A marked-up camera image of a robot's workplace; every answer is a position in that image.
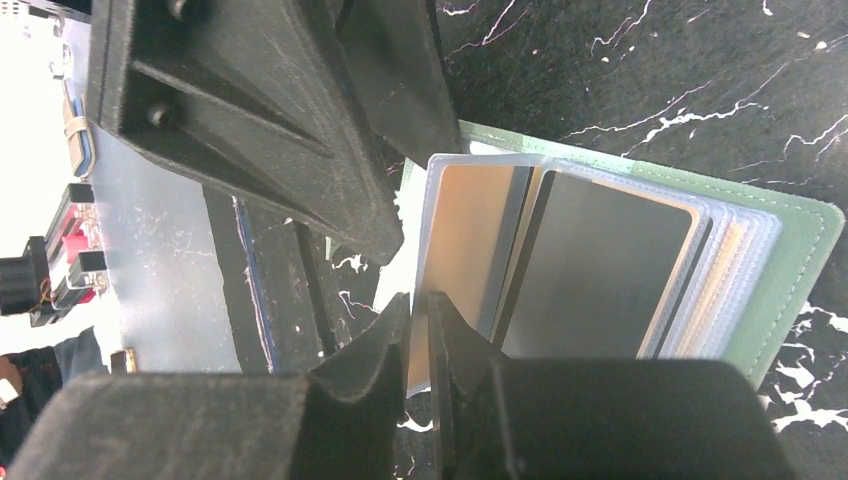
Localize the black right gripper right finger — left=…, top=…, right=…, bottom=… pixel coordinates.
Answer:
left=427, top=291, right=795, bottom=479

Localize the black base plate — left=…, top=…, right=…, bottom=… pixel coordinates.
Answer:
left=203, top=187, right=379, bottom=373

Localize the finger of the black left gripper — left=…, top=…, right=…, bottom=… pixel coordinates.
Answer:
left=334, top=0, right=463, bottom=167
left=87, top=1, right=404, bottom=264

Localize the mint green card holder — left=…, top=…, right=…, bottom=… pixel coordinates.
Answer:
left=372, top=123, right=845, bottom=385

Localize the gold credit card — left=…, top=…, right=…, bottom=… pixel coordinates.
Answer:
left=407, top=155, right=540, bottom=395

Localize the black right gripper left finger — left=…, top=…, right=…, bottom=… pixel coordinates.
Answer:
left=8, top=293, right=410, bottom=479

